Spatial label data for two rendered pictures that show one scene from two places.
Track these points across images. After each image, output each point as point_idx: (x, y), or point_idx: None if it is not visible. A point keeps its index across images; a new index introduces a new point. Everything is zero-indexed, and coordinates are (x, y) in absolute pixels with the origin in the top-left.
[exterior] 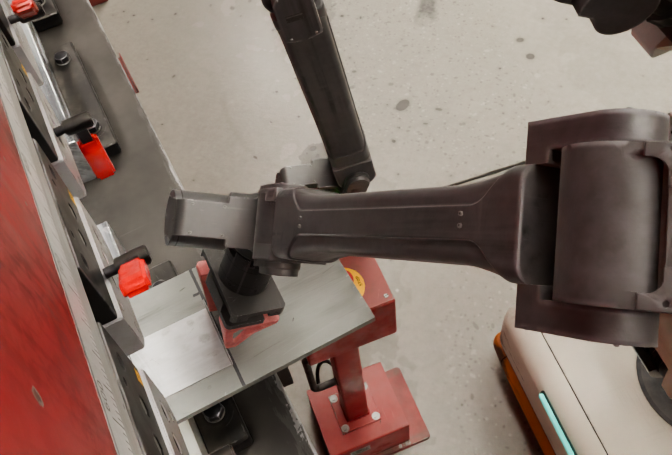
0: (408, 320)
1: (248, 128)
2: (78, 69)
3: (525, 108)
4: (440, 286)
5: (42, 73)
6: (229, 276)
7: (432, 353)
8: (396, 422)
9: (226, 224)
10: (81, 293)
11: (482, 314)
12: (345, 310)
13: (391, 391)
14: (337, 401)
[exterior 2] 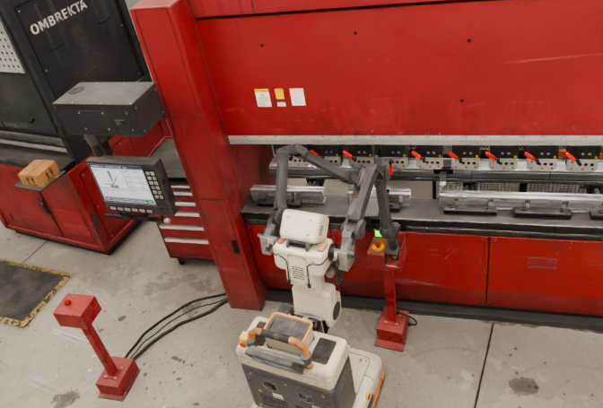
0: (417, 366)
1: (569, 370)
2: (480, 210)
3: None
4: (423, 385)
5: (470, 195)
6: None
7: (399, 364)
8: (380, 325)
9: (356, 173)
10: (340, 142)
11: (401, 389)
12: (352, 212)
13: (389, 331)
14: (397, 316)
